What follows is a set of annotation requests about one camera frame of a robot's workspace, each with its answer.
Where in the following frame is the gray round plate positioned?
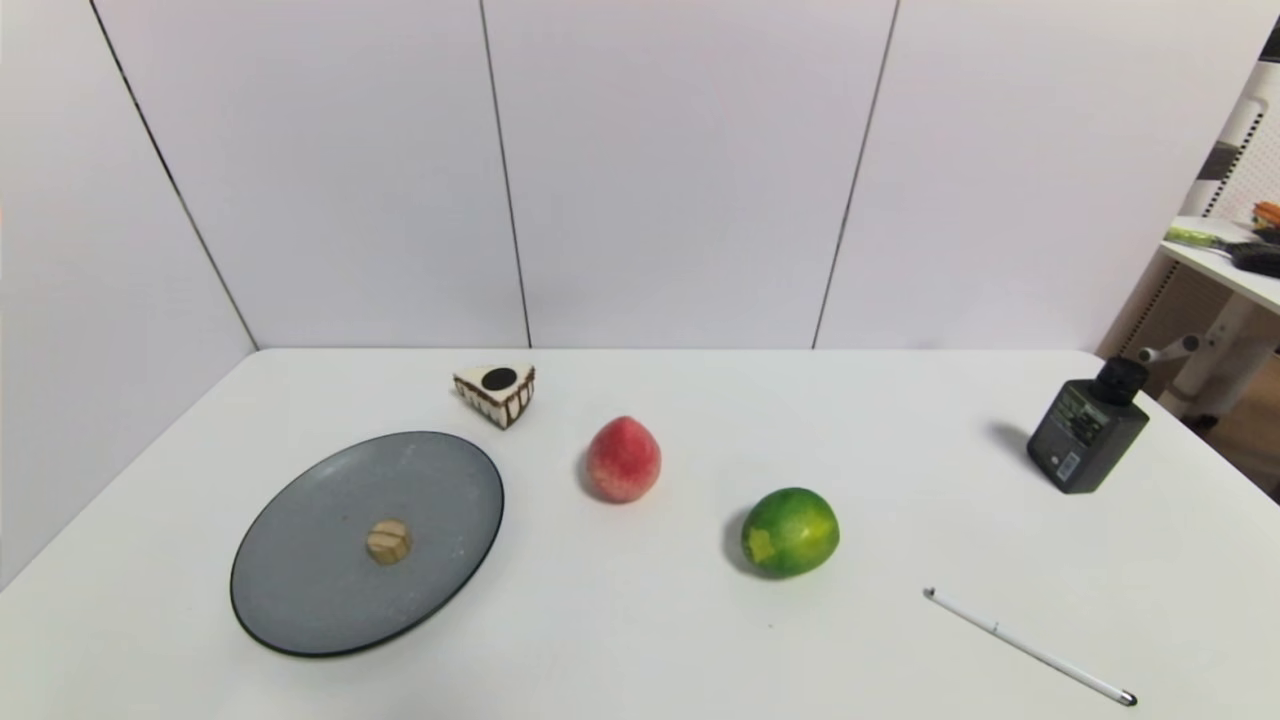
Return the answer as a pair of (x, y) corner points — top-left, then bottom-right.
(230, 431), (505, 659)

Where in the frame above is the red peach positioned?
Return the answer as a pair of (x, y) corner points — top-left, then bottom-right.
(585, 416), (663, 504)

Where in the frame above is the cake slice toy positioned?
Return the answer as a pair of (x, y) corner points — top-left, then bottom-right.
(452, 363), (536, 431)

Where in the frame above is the green round fruit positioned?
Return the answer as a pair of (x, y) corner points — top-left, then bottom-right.
(741, 487), (841, 579)

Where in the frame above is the dark gray ink bottle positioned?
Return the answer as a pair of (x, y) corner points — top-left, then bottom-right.
(1026, 357), (1151, 495)

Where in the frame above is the white pen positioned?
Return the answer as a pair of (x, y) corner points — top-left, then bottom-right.
(922, 587), (1139, 708)

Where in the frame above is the green item on desk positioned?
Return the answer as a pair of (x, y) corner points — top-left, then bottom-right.
(1167, 226), (1251, 253)

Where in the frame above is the white side desk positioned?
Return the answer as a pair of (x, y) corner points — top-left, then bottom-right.
(1140, 214), (1280, 421)

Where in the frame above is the black item on desk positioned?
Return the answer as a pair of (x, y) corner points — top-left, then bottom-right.
(1228, 240), (1280, 278)

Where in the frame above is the white pegboard rack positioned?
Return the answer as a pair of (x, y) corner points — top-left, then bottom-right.
(1198, 25), (1280, 219)

